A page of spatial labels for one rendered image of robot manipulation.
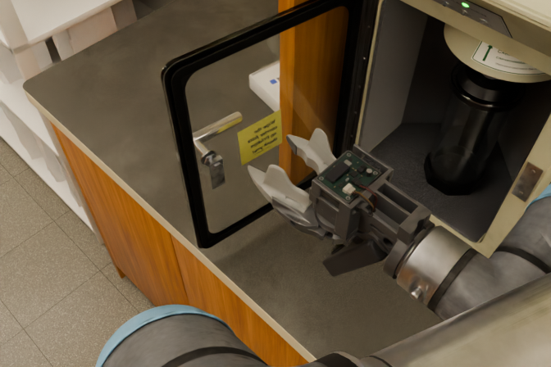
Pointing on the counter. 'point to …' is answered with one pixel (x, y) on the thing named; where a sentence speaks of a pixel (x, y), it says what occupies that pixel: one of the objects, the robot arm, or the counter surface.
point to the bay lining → (434, 85)
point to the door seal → (234, 52)
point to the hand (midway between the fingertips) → (275, 160)
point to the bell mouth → (490, 58)
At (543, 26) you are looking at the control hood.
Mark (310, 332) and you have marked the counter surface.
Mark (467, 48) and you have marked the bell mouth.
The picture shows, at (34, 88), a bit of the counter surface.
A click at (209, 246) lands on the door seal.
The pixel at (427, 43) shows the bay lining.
